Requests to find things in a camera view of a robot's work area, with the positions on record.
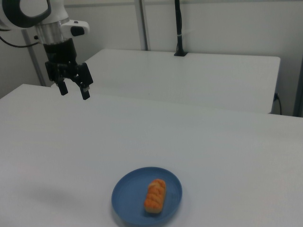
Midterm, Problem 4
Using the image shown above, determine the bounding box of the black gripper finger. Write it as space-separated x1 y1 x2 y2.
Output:
71 62 94 100
45 61 69 96

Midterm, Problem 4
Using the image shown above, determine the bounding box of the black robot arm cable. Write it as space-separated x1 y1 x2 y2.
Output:
0 28 40 48

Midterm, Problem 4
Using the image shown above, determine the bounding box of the blue round plate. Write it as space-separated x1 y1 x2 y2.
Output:
111 166 183 225

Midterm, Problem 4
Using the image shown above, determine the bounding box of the black camera pole with clamp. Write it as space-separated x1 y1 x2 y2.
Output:
173 0 188 57

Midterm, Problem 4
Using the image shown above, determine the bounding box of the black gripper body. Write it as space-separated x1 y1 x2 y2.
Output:
43 38 79 80

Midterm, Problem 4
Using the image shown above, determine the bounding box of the white side table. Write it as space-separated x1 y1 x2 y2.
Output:
83 48 281 114

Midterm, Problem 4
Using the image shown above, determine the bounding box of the aluminium frame post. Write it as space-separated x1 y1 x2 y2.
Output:
22 30 47 87

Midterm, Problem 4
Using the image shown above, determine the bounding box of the orange toy bread loaf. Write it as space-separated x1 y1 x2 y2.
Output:
143 179 167 213

